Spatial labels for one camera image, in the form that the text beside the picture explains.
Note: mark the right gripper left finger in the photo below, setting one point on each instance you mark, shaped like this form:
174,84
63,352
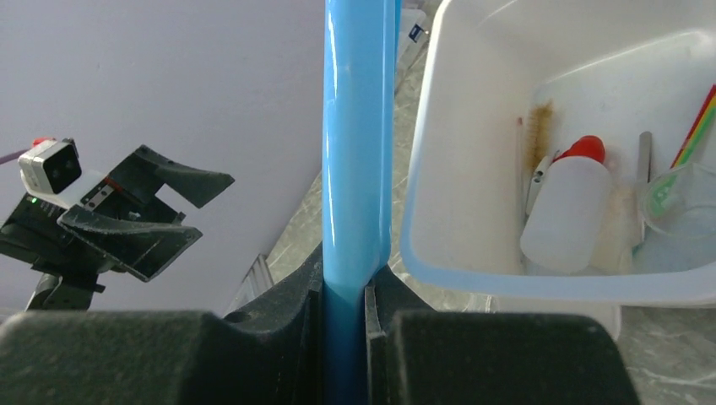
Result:
267,352

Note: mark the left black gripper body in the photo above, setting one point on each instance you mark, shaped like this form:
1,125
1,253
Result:
32,234

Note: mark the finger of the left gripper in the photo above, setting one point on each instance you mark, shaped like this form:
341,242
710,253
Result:
145,171
143,249

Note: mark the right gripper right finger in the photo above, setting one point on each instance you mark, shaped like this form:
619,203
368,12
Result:
417,355

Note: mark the wash bottle red cap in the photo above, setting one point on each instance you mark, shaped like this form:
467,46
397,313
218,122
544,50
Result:
562,229

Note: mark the brown test tube brush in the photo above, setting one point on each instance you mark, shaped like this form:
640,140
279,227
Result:
538,134

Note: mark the blue plastic tray lid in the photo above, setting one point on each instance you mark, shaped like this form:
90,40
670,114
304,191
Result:
360,45

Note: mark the white plastic bin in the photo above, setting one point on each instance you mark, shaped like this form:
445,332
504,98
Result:
613,69

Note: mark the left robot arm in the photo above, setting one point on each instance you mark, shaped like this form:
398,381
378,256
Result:
57,292

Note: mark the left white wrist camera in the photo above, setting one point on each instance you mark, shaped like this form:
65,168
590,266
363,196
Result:
51,172

